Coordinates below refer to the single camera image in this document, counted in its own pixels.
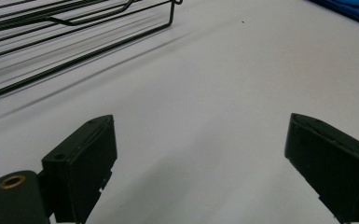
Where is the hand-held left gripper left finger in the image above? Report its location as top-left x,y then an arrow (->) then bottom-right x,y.
41,114 -> 118,224

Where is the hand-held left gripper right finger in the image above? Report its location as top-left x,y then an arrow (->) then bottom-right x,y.
284,112 -> 359,224

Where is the blue fluffy towel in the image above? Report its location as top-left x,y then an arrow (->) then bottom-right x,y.
307,0 -> 359,30

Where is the black wire rack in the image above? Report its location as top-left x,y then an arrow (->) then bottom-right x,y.
0,0 -> 184,98

